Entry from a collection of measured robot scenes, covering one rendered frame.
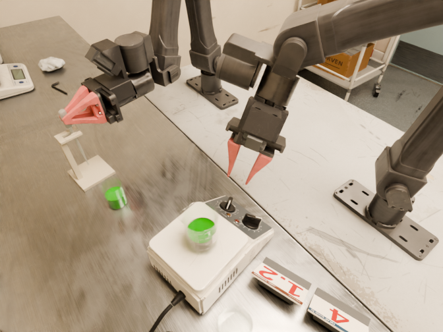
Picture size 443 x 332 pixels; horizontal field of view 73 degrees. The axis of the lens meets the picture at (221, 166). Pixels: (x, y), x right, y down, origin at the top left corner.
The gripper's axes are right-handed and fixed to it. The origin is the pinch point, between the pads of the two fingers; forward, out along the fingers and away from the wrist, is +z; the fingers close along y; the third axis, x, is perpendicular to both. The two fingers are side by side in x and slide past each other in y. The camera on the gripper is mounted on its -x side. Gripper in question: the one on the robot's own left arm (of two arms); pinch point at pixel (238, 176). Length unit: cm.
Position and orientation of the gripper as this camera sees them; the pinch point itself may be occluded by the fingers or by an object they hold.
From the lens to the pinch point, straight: 54.5
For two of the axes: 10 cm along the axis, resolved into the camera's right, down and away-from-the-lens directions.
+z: -3.4, 8.6, 3.7
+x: 2.0, -3.2, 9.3
